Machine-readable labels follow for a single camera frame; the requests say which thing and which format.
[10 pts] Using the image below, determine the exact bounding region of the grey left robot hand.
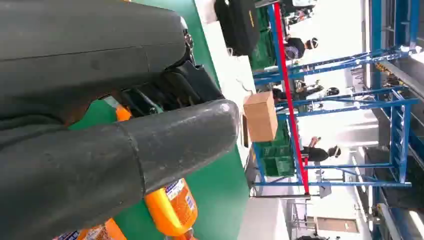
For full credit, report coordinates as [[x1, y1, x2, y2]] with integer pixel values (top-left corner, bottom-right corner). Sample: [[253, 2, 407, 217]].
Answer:
[[0, 0, 240, 240]]

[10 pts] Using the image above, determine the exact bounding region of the orange drink bottle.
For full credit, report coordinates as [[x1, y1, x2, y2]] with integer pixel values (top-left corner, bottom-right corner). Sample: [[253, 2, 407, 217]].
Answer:
[[104, 96, 199, 238], [52, 217, 128, 240], [165, 227, 199, 240]]

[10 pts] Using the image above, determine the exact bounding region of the white table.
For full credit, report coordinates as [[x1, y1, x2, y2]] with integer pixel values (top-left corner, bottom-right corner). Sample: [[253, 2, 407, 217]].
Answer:
[[193, 0, 258, 168]]

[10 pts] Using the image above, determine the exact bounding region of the black carrying case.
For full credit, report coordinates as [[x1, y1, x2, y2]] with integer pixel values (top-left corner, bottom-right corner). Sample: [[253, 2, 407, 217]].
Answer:
[[214, 0, 261, 57]]

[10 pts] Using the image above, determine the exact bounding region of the cardboard box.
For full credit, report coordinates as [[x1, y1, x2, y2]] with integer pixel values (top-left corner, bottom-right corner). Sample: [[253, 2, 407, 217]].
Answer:
[[243, 91, 279, 143]]

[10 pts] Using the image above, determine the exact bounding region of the green table mat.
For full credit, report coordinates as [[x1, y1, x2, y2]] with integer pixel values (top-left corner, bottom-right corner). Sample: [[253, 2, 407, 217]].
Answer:
[[67, 0, 250, 240]]

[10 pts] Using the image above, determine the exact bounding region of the person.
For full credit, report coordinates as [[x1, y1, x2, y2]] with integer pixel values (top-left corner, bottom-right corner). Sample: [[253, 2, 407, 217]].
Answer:
[[294, 81, 341, 100], [271, 87, 289, 102], [284, 34, 320, 61], [299, 136, 342, 163]]

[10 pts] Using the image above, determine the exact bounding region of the red pole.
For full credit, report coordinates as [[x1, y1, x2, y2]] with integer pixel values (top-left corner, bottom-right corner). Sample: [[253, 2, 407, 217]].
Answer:
[[272, 2, 311, 196]]

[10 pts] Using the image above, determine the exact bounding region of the blue shelving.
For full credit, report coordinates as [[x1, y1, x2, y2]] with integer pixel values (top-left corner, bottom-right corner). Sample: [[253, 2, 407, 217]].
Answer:
[[369, 0, 424, 240]]

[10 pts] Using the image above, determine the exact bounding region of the brown board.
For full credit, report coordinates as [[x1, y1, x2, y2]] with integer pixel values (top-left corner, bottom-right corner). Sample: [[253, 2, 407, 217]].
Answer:
[[316, 216, 359, 234]]

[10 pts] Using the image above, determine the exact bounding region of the white cable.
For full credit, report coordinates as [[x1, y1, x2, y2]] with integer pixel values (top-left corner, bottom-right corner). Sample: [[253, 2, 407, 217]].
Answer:
[[228, 46, 258, 99]]

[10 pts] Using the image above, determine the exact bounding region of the blue rack frame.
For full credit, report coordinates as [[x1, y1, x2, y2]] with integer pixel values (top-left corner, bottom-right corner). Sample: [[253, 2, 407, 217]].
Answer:
[[251, 3, 422, 200]]

